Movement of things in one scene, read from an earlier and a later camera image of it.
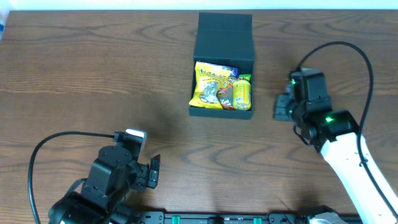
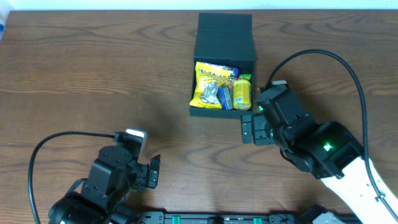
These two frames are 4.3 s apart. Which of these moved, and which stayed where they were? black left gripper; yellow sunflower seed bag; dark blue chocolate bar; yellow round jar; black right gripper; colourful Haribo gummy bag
Moved: colourful Haribo gummy bag; black right gripper
Stayed: black left gripper; dark blue chocolate bar; yellow round jar; yellow sunflower seed bag
